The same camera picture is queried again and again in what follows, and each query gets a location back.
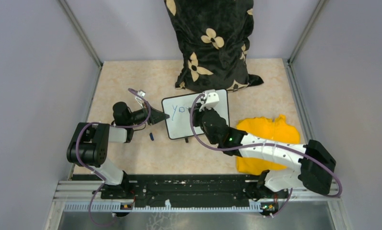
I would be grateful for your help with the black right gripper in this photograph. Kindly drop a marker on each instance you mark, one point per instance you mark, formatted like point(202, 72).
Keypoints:
point(196, 114)

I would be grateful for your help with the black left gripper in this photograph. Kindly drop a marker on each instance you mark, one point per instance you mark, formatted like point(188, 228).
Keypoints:
point(156, 116)

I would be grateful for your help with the small black-framed whiteboard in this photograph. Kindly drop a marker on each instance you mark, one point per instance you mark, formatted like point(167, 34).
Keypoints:
point(178, 124)

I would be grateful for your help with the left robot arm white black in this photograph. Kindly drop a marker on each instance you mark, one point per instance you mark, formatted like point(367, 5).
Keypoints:
point(89, 145)

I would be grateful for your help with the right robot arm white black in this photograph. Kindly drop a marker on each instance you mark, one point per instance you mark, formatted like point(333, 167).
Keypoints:
point(307, 165)

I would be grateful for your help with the yellow cloth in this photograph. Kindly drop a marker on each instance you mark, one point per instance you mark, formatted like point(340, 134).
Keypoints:
point(273, 129)

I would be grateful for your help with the black floral plush blanket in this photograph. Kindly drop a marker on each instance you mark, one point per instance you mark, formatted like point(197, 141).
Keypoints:
point(213, 37)

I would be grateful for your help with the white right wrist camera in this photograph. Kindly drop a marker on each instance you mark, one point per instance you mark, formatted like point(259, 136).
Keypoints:
point(209, 100)

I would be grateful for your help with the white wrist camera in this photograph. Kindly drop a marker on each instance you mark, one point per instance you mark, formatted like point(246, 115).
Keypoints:
point(209, 100)
point(140, 96)

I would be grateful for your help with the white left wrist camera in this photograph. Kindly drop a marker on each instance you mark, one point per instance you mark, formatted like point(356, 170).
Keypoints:
point(140, 96)

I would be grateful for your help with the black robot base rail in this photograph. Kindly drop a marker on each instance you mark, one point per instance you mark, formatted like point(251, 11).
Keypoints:
point(170, 193)

